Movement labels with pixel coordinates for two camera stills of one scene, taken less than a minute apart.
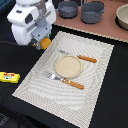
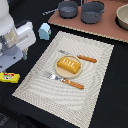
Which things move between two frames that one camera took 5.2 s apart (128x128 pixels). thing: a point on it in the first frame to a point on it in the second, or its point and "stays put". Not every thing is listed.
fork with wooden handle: (64, 80) stays put
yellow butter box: (9, 77) stays put
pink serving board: (107, 26) stays put
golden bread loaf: (45, 42) to (68, 64)
